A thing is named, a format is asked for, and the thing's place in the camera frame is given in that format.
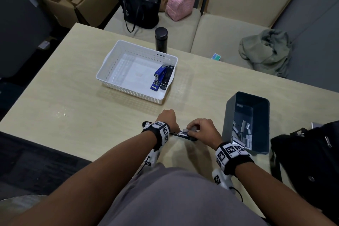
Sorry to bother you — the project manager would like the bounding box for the person's right hand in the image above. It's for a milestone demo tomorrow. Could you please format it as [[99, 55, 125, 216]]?
[[186, 118, 223, 151]]

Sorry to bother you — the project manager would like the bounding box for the person's left hand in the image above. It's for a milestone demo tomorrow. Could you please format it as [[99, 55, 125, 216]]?
[[156, 109, 180, 134]]

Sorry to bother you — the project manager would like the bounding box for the black stapler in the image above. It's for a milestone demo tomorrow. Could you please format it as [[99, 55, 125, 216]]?
[[160, 65, 175, 91], [142, 121, 198, 142]]

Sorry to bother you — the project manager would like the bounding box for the person's right forearm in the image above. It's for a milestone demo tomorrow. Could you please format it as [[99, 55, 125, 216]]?
[[235, 162, 337, 226]]

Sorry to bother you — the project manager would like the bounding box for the person's left forearm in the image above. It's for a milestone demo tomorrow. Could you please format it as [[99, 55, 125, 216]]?
[[0, 130, 158, 226]]

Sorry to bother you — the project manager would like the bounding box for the pile of staple strips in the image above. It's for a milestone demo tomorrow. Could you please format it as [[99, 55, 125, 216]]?
[[231, 119, 252, 150]]

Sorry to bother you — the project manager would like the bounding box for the dark grey plastic bin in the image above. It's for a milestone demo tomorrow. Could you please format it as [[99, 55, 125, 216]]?
[[222, 91, 270, 155]]

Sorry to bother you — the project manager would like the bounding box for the blue stapler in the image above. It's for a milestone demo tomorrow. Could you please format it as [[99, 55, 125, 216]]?
[[150, 64, 168, 92]]

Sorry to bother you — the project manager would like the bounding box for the person's grey shirt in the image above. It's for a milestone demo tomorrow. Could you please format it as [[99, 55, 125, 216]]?
[[97, 163, 268, 226]]

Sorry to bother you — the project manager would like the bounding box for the white plastic basket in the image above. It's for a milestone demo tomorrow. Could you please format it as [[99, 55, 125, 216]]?
[[96, 40, 178, 105]]

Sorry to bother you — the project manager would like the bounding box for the black thermos bottle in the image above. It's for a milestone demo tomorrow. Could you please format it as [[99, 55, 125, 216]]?
[[155, 27, 168, 53]]

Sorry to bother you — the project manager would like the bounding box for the green jacket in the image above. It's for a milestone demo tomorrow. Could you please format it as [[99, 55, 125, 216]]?
[[238, 29, 293, 78]]

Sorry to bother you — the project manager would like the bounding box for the beige sofa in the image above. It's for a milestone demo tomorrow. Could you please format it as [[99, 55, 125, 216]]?
[[104, 0, 309, 70]]

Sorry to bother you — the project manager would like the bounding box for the black backpack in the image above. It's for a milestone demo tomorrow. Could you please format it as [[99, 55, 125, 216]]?
[[270, 120, 339, 224]]

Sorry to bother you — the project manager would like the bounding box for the pink quilted lunch bag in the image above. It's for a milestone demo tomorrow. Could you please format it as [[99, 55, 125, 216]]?
[[165, 0, 197, 22]]

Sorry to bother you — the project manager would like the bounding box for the black handbag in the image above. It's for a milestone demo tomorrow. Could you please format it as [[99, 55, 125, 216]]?
[[111, 0, 161, 33]]

